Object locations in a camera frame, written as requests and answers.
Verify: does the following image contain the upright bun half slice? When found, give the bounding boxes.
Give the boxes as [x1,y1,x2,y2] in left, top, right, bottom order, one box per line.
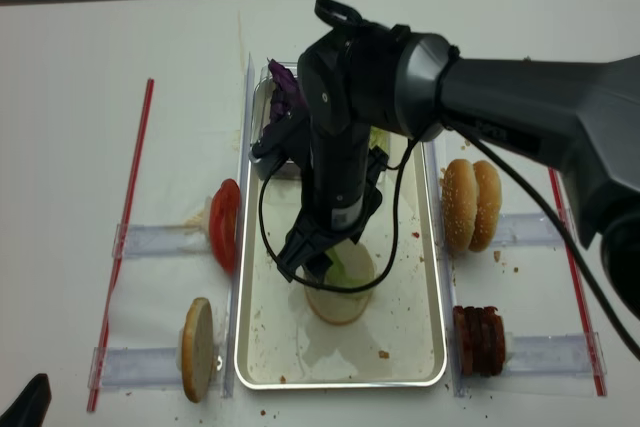
[181,297,214,403]

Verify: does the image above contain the black object at corner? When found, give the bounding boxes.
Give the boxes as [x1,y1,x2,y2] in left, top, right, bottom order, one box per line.
[0,373,52,427]

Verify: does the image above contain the stack of meat patties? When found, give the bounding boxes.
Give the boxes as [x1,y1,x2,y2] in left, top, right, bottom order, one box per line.
[453,306,507,377]

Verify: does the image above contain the clear patty holder rail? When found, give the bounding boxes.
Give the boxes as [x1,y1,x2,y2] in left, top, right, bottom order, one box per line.
[502,332,607,377]

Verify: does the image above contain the green lettuce piece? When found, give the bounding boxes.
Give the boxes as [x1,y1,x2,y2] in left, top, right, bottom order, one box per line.
[324,239,375,288]

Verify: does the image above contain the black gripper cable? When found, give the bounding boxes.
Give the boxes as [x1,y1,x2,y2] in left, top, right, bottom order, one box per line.
[259,131,640,356]

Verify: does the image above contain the clear sesame bun holder rail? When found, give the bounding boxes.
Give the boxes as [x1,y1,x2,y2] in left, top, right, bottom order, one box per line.
[490,212,564,247]

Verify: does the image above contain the right red straw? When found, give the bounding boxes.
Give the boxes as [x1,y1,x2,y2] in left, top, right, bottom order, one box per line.
[548,168,607,397]

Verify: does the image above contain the clear bun slice holder rail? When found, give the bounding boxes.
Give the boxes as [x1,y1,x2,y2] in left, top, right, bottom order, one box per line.
[88,347,183,389]

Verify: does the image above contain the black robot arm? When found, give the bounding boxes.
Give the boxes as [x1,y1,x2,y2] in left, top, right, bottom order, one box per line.
[280,25,639,312]

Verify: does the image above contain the left red straw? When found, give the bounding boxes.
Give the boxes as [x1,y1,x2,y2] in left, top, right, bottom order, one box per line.
[86,78,155,414]

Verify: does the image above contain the white metal tray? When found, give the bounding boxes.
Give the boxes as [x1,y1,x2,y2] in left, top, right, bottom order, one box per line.
[234,147,447,390]

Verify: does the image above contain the red tomato slice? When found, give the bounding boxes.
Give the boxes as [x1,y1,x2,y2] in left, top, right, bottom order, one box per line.
[208,179,241,276]

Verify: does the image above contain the bun bottom on tray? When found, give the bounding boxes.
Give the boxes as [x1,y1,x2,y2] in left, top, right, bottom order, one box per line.
[303,241,376,327]

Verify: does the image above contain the sesame bun top rear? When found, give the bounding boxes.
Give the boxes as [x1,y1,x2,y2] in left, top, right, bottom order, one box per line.
[469,160,502,252]

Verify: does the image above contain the sesame bun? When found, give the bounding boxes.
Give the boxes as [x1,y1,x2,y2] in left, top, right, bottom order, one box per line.
[441,159,479,252]
[469,160,502,252]

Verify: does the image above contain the sesame bun top front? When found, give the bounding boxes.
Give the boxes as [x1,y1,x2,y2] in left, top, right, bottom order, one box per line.
[441,159,479,252]

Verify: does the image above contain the purple cabbage leaves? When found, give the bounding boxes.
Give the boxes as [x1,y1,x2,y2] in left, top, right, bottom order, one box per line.
[263,59,309,133]

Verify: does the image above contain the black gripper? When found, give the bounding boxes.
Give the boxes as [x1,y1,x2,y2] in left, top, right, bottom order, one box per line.
[278,182,383,282]

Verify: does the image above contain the green lettuce leaves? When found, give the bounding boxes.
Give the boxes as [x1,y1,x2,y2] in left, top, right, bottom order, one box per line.
[369,127,390,152]

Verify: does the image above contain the red straw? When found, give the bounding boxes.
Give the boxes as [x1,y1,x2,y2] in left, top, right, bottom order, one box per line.
[548,168,607,397]
[86,78,155,414]

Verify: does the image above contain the clear tomato holder rail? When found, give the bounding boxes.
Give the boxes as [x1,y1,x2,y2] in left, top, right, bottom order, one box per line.
[122,224,211,259]

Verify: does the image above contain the clear plastic salad box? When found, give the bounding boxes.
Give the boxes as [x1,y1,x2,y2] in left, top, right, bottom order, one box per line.
[249,62,391,181]

